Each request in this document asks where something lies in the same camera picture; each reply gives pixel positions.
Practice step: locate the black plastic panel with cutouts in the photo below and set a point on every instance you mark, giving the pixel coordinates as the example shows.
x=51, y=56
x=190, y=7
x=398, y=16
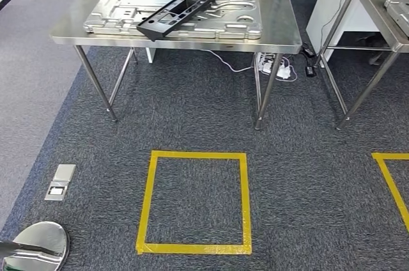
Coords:
x=153, y=27

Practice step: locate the large stamped metal panel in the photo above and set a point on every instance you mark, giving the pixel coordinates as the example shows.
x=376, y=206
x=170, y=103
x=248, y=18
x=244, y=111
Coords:
x=236, y=27

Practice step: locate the white power strip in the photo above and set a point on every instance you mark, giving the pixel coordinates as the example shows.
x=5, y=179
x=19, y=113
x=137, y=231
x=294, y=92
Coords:
x=276, y=68

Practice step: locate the yellow floor tape square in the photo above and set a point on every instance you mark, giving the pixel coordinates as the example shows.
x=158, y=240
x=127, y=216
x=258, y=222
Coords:
x=391, y=188
x=147, y=201

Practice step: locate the black power adapter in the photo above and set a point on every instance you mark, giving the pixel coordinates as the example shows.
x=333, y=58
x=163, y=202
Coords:
x=308, y=52
x=310, y=71

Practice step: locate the plain metal floor plate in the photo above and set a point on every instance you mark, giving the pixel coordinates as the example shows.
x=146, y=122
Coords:
x=63, y=173

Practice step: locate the white cabinet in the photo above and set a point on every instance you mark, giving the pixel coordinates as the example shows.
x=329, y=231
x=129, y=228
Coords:
x=326, y=6

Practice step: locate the metal floor socket plate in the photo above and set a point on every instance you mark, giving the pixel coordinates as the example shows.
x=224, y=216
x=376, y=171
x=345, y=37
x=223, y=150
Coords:
x=56, y=191

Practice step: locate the chrome stanchion post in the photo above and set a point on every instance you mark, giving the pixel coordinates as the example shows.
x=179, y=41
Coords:
x=47, y=237

